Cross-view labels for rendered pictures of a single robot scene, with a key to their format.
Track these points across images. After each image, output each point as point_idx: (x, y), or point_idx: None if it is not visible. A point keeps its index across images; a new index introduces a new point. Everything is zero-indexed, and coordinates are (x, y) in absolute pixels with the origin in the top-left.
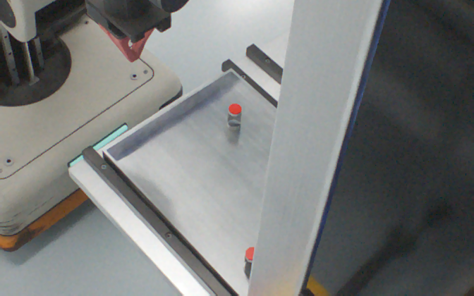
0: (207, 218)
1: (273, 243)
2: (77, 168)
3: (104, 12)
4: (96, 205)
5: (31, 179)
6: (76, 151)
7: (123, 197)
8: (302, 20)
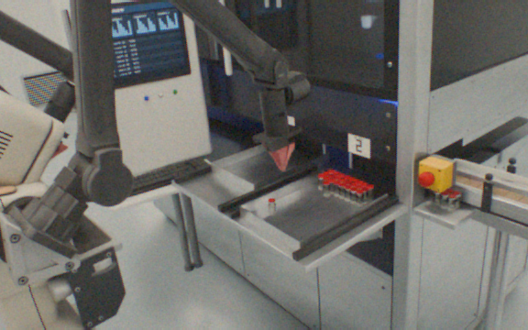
0: (333, 217)
1: (422, 77)
2: (305, 263)
3: (283, 136)
4: (327, 258)
5: None
6: None
7: (327, 239)
8: None
